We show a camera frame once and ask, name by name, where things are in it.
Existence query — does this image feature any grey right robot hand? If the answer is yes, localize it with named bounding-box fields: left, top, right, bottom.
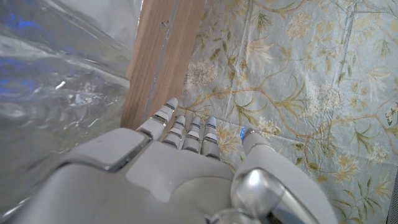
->
left=0, top=97, right=339, bottom=224

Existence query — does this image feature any aluminum foil sheet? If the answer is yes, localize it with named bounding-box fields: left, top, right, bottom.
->
left=0, top=0, right=144, bottom=218

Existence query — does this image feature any floral printed backdrop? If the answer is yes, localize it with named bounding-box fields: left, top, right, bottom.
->
left=175, top=0, right=398, bottom=224

